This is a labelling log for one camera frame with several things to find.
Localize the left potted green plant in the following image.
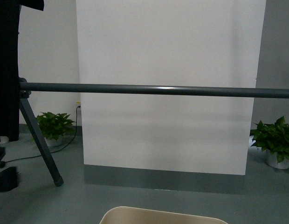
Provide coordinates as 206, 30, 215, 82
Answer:
36, 112, 75, 147

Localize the right potted green plant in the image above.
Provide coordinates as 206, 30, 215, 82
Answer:
250, 116, 289, 170

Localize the black hanging garment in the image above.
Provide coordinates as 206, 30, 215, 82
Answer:
0, 0, 44, 141

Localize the potted green plant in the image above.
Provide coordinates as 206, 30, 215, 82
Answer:
250, 116, 289, 170
36, 112, 75, 147

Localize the grey clothes rack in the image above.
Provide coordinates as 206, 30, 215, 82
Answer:
20, 81, 289, 191

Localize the beige plastic laundry hamper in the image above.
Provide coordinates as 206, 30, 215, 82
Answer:
100, 206, 226, 224

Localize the black wheeled base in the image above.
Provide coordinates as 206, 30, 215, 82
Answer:
0, 147, 21, 192

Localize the black power cable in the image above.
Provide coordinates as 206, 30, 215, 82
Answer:
3, 105, 81, 163

